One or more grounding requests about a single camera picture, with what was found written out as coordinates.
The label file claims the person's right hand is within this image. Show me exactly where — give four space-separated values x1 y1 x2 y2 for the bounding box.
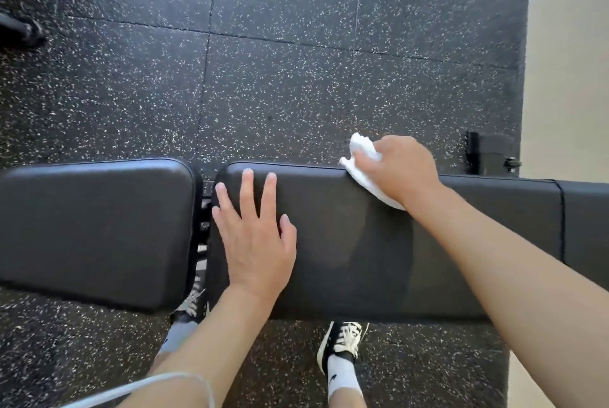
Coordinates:
354 135 446 209

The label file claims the person's left hand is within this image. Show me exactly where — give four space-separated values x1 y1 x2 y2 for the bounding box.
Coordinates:
211 168 298 302

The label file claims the white cleaning cloth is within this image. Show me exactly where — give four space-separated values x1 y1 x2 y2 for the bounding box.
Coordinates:
339 132 406 211

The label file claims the person's left forearm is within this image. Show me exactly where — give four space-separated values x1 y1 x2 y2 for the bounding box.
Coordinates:
118 281 276 408

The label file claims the person's right forearm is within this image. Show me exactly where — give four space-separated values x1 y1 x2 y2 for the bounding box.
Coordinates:
408 184 609 408

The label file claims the person's left black white sneaker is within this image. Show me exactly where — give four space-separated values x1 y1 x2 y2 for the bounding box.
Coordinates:
169 277 210 327

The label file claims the person's black white sneaker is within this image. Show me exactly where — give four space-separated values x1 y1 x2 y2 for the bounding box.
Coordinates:
317 320 370 376
169 277 210 327

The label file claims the long black bench back pad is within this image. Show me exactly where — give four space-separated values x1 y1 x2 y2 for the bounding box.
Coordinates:
206 161 609 324

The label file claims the person's left white sock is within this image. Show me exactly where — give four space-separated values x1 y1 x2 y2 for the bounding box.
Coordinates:
158 319 200 357

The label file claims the person's white sock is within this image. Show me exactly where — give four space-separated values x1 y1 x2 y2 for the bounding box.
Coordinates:
158 319 200 357
327 352 365 400

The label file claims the person's right black white sneaker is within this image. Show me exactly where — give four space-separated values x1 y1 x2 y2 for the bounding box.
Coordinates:
317 320 370 376

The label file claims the short black bench seat pad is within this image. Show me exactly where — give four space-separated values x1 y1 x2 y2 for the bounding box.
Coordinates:
0 157 203 312

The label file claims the person's right white sock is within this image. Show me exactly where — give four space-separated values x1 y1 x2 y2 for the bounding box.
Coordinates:
327 352 365 400

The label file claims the black equipment foot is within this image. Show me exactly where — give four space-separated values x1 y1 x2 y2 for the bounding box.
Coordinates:
0 12 47 48

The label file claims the black metal bench frame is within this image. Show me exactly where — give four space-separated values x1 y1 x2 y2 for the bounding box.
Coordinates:
190 176 216 289

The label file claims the black bench frame foot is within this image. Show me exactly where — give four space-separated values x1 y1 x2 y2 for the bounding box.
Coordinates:
464 131 522 177

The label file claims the white cord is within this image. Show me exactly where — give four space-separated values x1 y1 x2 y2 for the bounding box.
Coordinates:
61 371 216 408

